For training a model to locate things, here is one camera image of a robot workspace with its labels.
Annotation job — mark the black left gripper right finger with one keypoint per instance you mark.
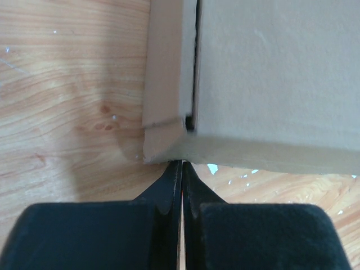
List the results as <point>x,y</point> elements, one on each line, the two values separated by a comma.
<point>220,235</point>

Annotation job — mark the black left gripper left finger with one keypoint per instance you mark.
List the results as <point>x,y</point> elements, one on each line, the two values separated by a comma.
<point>142,233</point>

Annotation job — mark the brown cardboard box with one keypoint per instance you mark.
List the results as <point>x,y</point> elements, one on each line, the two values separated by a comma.
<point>270,85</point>

